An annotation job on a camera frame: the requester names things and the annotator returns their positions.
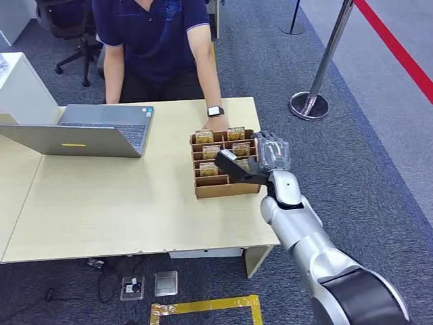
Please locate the black power adapter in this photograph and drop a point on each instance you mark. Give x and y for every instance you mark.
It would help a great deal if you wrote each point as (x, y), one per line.
(96, 263)

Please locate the person's right forearm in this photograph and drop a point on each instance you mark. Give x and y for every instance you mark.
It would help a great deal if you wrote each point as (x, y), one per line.
(113, 85)

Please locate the clear plastic item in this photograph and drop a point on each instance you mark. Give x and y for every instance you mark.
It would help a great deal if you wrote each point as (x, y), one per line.
(2, 63)

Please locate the person's left forearm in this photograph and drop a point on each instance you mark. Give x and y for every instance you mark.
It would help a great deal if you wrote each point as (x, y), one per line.
(210, 80)

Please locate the person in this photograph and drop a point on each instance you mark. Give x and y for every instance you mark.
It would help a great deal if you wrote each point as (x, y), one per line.
(152, 45)

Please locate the black office chair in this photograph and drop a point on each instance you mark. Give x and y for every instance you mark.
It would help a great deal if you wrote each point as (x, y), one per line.
(67, 18)

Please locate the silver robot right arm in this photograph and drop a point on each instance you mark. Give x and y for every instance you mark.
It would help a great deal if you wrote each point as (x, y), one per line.
(304, 233)

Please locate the floor socket with plug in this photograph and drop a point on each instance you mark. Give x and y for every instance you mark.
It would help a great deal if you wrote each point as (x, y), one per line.
(132, 288)

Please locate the closed metal floor socket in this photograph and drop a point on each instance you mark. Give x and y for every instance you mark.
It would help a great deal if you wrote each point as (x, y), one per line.
(166, 283)

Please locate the wooden desk leg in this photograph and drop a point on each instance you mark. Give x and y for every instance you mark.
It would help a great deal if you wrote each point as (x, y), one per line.
(254, 261)

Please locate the black wristwatch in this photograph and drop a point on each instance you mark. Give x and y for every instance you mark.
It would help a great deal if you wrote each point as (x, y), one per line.
(215, 111)

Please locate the white furniture block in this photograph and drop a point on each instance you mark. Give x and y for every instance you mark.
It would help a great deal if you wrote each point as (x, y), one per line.
(13, 18)

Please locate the chrome stanchion post with base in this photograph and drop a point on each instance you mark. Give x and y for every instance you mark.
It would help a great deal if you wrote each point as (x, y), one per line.
(323, 67)

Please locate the red barrier belt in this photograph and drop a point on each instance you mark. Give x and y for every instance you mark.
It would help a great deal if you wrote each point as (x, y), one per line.
(392, 45)

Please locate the pale furniture leg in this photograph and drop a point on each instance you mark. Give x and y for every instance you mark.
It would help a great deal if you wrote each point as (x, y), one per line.
(216, 18)

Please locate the gold patterned card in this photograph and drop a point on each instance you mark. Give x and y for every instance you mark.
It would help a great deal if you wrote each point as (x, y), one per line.
(204, 137)
(235, 133)
(208, 169)
(211, 152)
(244, 164)
(241, 149)

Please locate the grey laptop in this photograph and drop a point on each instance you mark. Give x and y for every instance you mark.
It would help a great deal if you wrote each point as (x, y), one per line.
(84, 134)

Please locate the person's left hand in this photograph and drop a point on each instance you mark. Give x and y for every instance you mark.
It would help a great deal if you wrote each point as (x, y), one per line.
(216, 124)

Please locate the brown cardboard card organizer box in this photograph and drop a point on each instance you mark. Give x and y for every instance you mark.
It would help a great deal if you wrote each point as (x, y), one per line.
(219, 188)

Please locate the white under-desk rail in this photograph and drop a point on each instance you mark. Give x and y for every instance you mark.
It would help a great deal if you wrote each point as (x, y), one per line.
(206, 253)

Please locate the dark stanchion post with base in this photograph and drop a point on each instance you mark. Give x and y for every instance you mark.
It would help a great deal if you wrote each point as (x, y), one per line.
(293, 28)

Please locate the white cabinet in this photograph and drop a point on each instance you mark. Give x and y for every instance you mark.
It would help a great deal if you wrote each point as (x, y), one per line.
(23, 98)

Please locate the yellow tape frame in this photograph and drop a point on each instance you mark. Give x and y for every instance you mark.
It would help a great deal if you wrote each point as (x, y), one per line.
(203, 306)

